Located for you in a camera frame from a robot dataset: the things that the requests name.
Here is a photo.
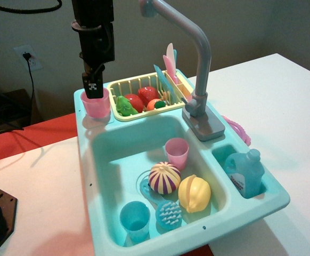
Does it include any black power cable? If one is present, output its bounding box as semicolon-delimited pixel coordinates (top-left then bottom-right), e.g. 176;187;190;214
0;52;36;139

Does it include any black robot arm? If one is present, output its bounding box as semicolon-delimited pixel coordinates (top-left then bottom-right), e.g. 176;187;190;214
71;1;115;99

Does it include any yellow dish drying rack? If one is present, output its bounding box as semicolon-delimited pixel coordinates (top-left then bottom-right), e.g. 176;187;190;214
107;70;194;122

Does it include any white wall outlet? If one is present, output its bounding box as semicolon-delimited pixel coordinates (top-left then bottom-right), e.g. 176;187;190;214
13;45;43;71

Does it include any pink plastic cup in sink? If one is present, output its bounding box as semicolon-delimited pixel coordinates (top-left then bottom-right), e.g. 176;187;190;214
165;138;189;171

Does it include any grey toy faucet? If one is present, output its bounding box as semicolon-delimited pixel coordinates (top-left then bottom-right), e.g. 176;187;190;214
138;1;225;141

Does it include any red toy tomato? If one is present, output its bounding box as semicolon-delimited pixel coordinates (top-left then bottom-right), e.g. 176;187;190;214
124;94;144;113

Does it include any green toy pepper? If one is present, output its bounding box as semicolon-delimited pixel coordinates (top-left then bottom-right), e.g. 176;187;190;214
116;95;138;117

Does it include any pink toy knife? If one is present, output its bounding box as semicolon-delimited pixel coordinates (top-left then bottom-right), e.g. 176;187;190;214
162;43;179;84

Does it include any blue plastic cup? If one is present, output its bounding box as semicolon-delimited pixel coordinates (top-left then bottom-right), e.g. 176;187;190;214
119;201;150;243

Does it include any orange toy carrot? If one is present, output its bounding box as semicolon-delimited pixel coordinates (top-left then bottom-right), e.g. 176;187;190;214
146;99;166;111

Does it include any purple striped toy onion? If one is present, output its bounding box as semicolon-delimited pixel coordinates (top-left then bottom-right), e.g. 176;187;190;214
148;162;181;195

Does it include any black overhead cable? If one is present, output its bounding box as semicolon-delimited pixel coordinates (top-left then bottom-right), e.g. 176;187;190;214
0;0;63;13

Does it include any pink toy plate edge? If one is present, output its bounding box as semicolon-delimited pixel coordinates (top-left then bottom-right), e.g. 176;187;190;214
222;116;251;146

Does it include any red toy strawberry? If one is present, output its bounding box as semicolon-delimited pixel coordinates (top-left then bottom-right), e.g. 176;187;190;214
137;86;158;107

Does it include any pink plastic cup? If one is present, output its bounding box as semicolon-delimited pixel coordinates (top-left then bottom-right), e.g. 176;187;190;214
165;138;189;171
80;88;110;119

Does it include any teal toy sink unit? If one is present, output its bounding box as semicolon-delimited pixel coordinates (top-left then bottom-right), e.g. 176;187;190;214
74;91;290;255

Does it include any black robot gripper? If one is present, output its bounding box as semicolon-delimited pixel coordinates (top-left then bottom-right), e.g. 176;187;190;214
78;22;115;99

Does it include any blue scrub brush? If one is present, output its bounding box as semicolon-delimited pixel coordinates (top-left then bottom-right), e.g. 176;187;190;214
140;180;182;230

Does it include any blue toy utensil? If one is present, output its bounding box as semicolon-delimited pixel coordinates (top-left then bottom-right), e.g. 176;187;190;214
173;49;177;70

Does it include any blue toy detergent bottle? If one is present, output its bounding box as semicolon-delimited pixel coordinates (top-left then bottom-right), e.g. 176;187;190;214
223;149;265;199

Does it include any yellow toy lemon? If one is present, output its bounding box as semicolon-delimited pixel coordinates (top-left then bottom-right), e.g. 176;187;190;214
178;174;211;213

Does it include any blue toy plate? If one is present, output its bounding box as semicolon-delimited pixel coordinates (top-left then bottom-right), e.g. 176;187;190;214
153;64;176;103

